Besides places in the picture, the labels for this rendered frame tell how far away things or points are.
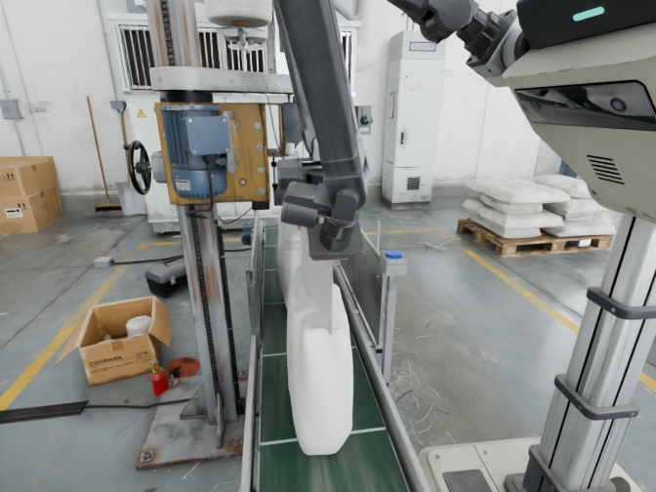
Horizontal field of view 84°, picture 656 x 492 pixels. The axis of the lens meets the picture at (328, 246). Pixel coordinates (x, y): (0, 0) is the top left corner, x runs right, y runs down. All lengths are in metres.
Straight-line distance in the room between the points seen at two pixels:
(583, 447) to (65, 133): 5.74
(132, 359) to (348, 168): 1.86
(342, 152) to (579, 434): 0.88
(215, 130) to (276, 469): 0.93
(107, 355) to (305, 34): 1.95
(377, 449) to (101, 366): 1.49
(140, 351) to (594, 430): 1.90
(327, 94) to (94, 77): 5.25
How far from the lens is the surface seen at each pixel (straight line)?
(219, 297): 1.47
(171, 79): 1.04
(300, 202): 0.59
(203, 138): 0.98
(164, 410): 1.99
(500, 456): 1.48
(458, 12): 0.96
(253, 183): 1.25
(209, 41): 4.11
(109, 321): 2.58
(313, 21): 0.46
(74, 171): 5.90
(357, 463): 1.21
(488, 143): 6.20
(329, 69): 0.47
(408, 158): 5.02
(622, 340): 0.99
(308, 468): 1.20
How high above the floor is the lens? 1.33
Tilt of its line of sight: 21 degrees down
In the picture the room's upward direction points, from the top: straight up
